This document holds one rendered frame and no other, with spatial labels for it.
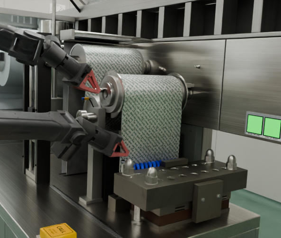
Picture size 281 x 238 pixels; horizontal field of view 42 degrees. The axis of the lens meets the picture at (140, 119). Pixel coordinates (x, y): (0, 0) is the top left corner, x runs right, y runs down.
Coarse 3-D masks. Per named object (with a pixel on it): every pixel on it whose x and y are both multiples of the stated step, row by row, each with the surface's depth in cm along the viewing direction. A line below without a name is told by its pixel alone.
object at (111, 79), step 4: (108, 76) 112; (112, 76) 110; (104, 80) 114; (108, 80) 112; (112, 80) 110; (116, 80) 109; (116, 84) 108; (116, 88) 108; (116, 92) 108; (120, 92) 108; (116, 96) 109; (120, 96) 108; (116, 100) 109; (112, 104) 111; (116, 104) 109; (108, 108) 113; (112, 108) 111; (116, 108) 110; (108, 112) 113; (112, 112) 113
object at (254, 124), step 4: (248, 116) 110; (252, 116) 109; (256, 116) 108; (248, 120) 110; (252, 120) 109; (256, 120) 108; (260, 120) 107; (248, 124) 110; (252, 124) 109; (256, 124) 108; (260, 124) 107; (248, 128) 110; (252, 128) 109; (256, 128) 108; (260, 128) 107; (252, 132) 109; (256, 132) 108; (260, 132) 107
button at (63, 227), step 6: (42, 228) 92; (48, 228) 92; (54, 228) 92; (60, 228) 92; (66, 228) 92; (42, 234) 90; (48, 234) 89; (54, 234) 89; (60, 234) 89; (66, 234) 89; (72, 234) 90
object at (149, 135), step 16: (128, 112) 110; (144, 112) 113; (160, 112) 117; (176, 112) 121; (128, 128) 111; (144, 128) 114; (160, 128) 118; (176, 128) 122; (128, 144) 112; (144, 144) 115; (160, 144) 119; (176, 144) 123; (144, 160) 116
